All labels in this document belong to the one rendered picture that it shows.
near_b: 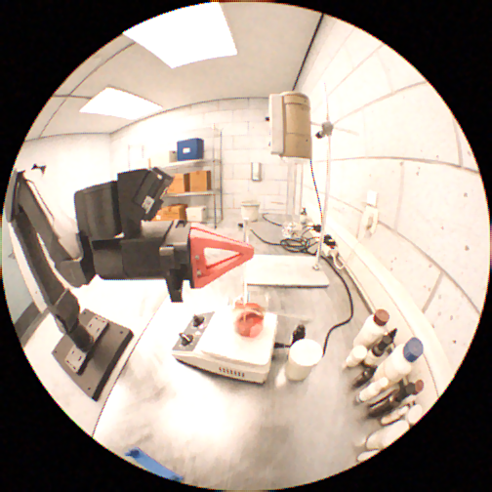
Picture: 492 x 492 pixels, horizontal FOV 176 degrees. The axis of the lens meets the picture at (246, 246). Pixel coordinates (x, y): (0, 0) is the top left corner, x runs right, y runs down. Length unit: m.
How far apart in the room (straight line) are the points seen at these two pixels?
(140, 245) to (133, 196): 0.05
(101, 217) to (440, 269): 0.58
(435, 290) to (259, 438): 0.45
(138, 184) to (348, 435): 0.48
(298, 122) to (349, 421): 0.71
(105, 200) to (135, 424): 0.37
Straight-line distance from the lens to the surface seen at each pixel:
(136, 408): 0.40
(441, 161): 0.48
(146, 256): 0.19
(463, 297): 0.43
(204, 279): 0.20
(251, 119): 2.70
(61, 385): 0.57
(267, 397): 0.36
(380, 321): 0.39
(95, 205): 0.20
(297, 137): 0.52
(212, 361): 0.32
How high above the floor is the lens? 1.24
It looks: 24 degrees down
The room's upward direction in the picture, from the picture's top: straight up
